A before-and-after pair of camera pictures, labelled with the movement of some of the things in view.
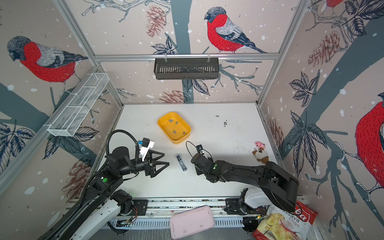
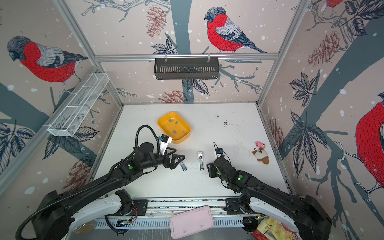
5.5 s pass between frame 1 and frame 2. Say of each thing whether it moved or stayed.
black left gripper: moved
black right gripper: moved
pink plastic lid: stayed
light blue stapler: stayed
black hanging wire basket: stayed
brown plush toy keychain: stayed
